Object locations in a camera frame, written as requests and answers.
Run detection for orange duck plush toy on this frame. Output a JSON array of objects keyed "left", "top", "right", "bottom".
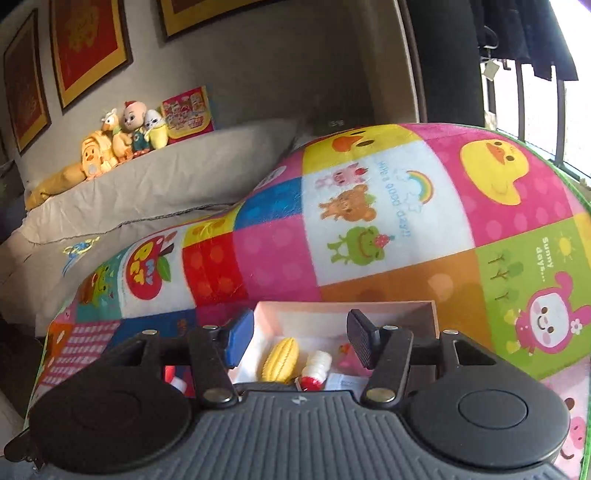
[{"left": 25, "top": 130, "right": 118, "bottom": 211}]

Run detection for dark hanging clothes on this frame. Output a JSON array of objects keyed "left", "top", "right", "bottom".
[{"left": 407, "top": 0, "right": 578, "bottom": 127}]

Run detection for small white red bottle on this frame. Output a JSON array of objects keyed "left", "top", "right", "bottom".
[{"left": 297, "top": 350, "right": 332, "bottom": 391}]

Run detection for beige grey pillow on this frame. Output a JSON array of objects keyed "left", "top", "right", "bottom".
[{"left": 1, "top": 119, "right": 298, "bottom": 330}]

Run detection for red gold framed picture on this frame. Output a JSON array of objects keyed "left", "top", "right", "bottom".
[{"left": 49, "top": 0, "right": 133, "bottom": 111}]

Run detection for baby doll plush toy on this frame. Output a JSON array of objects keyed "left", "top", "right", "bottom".
[{"left": 123, "top": 100, "right": 150, "bottom": 157}]

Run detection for yellow corn toy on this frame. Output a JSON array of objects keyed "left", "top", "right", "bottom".
[{"left": 260, "top": 337, "right": 300, "bottom": 383}]

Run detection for pink cardboard box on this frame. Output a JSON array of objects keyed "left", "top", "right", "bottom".
[{"left": 229, "top": 301, "right": 439, "bottom": 396}]

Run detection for pink cow figurine toy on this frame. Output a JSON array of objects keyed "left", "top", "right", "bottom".
[{"left": 337, "top": 343, "right": 372, "bottom": 377}]

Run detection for banana plush toy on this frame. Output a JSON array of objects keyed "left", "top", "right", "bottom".
[{"left": 144, "top": 109, "right": 168, "bottom": 150}]

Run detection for colourful cartoon play mat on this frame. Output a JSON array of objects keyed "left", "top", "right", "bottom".
[{"left": 33, "top": 124, "right": 590, "bottom": 479}]

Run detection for red yellow picture card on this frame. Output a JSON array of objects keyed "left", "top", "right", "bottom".
[{"left": 160, "top": 86, "right": 214, "bottom": 144}]

